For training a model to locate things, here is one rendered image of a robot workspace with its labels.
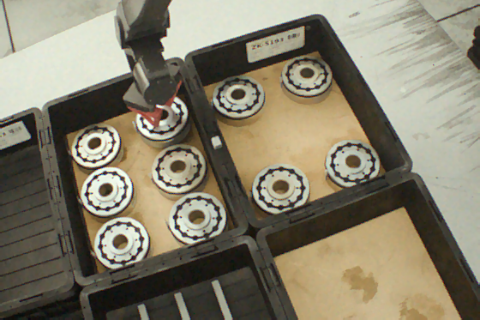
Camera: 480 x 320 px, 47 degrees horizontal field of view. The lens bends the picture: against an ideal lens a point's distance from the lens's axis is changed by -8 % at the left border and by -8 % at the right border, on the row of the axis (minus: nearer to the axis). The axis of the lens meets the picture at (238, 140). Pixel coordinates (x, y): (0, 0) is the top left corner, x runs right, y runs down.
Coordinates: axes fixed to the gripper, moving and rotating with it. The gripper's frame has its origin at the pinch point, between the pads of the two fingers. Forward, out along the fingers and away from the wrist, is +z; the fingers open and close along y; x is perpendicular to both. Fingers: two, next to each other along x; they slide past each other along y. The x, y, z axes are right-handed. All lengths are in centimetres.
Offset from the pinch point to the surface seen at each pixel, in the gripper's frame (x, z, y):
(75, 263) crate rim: -3.4, -3.3, -34.1
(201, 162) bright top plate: -10.9, 3.2, -5.1
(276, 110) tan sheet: -17.8, 6.2, 12.9
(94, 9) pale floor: 109, 86, 90
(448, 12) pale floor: -40, 88, 147
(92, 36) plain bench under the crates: 41, 18, 26
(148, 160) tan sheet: 0.1, 6.2, -7.1
